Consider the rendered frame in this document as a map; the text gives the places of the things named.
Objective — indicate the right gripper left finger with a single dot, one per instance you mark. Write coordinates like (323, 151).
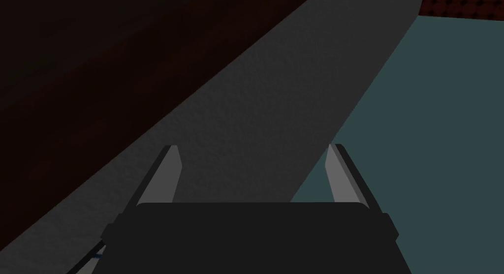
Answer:
(163, 179)

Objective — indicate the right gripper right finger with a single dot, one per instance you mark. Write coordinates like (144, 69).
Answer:
(346, 179)

